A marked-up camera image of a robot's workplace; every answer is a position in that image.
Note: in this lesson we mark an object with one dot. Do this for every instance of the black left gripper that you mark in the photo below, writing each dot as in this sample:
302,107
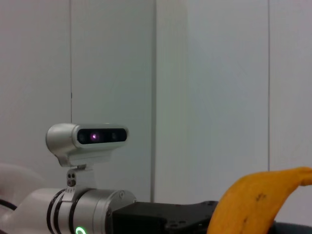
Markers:
151,217

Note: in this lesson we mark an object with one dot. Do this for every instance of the yellow banana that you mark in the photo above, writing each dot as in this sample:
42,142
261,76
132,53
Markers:
248,204

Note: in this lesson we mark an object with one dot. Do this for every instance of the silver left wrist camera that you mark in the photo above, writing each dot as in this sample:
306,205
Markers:
73,143

